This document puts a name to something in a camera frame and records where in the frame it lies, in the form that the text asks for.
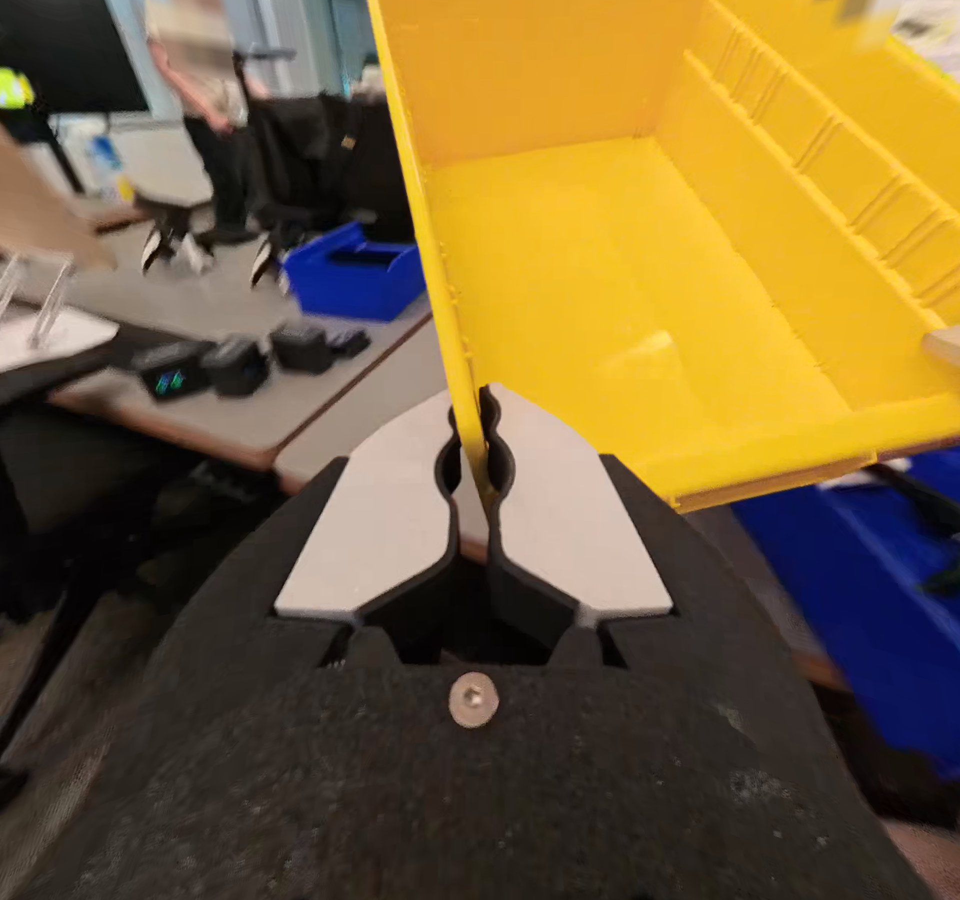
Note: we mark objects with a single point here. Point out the large black wall monitor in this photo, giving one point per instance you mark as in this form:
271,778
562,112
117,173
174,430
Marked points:
67,15

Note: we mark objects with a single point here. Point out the black fabric bag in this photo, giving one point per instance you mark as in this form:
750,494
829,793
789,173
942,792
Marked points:
315,150

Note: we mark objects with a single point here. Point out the white wipes canister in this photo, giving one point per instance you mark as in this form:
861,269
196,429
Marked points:
111,165

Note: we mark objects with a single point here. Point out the wooden board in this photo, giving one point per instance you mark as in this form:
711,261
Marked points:
45,210

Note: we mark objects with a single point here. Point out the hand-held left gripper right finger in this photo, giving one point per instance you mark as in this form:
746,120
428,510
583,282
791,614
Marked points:
577,532

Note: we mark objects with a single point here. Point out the white document stand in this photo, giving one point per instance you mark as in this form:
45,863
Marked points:
60,337

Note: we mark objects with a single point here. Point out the yellow plastic bin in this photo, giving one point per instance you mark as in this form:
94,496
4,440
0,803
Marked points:
600,277

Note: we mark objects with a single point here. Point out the blue plastic bin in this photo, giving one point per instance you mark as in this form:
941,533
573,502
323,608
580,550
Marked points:
352,281
862,615

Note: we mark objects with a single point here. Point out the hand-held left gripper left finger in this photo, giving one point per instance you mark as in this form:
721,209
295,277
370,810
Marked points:
375,525

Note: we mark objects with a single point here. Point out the black battery pack with display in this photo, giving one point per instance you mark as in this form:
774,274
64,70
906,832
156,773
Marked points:
169,375

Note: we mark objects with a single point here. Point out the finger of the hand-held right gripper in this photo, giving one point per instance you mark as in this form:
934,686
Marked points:
943,345

